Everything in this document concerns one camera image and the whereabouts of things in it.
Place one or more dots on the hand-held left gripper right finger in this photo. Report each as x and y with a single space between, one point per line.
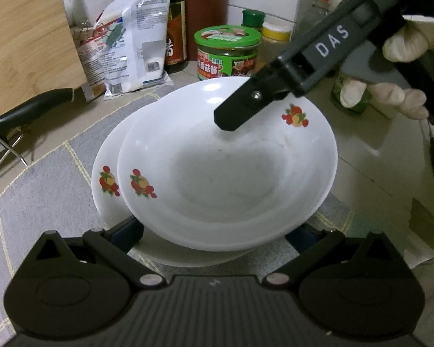
303 238

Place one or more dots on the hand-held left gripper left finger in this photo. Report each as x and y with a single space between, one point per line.
130 229

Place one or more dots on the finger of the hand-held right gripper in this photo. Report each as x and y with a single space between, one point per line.
245 104

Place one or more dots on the deep white fruit-print plate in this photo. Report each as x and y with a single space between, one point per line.
220 180

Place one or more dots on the large white fruit-print plate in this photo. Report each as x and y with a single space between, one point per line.
110 148

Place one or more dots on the person's right hand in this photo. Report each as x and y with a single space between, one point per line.
404 41

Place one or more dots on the green glass bottle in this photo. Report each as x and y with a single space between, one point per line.
337 83

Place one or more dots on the yellow spice bottle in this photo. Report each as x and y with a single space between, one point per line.
274 43

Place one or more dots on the green lid sauce jar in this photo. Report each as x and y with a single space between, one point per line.
226 36

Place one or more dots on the grey checked placemat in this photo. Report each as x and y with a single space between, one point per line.
58 188

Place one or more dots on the green cap bottle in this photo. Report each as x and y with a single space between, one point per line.
253 17

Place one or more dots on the dark soy sauce bottle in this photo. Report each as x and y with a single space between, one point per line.
177 36

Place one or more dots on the reddish brown container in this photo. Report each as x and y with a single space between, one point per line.
202 3

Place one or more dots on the white plastic packet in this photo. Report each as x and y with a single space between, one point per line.
148 32

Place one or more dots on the printed plastic packet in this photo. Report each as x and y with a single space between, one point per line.
97 58

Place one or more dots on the bamboo cutting board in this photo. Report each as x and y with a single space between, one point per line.
21 36

